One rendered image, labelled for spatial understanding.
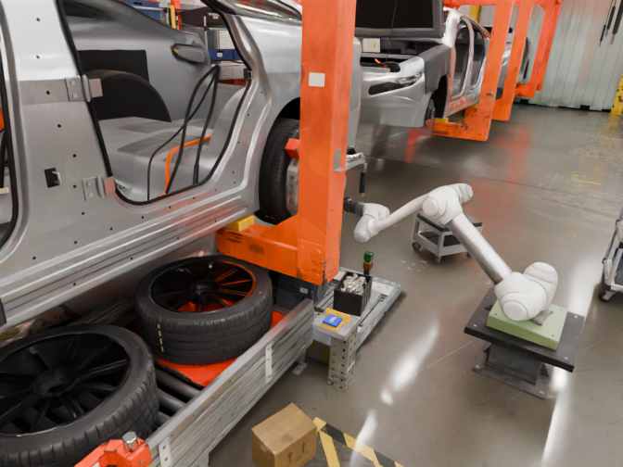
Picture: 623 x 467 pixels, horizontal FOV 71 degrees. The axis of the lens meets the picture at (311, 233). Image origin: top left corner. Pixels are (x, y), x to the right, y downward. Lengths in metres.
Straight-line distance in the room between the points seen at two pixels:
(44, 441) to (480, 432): 1.74
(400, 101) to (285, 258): 3.13
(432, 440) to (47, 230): 1.77
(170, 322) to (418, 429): 1.22
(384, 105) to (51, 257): 3.92
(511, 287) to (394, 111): 3.14
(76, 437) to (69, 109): 1.02
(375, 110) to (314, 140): 3.11
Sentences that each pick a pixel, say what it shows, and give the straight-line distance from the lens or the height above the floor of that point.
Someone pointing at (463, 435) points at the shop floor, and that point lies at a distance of 2.30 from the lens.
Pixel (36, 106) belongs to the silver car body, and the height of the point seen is 1.41.
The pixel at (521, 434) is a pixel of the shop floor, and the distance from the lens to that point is 2.41.
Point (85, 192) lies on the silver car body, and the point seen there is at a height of 1.11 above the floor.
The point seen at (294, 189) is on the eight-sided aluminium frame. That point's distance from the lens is 2.43.
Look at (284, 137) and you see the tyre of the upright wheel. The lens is 2.49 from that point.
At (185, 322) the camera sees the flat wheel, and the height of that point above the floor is 0.50.
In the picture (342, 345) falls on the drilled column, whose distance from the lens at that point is 2.18.
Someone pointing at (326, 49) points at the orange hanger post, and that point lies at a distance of 1.86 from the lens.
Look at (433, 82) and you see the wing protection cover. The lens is 5.24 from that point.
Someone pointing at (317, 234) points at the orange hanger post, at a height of 0.79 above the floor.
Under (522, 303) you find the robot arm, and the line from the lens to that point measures 2.22.
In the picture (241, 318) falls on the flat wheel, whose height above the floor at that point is 0.48.
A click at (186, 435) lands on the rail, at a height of 0.31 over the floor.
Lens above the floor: 1.62
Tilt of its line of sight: 24 degrees down
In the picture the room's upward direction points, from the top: 2 degrees clockwise
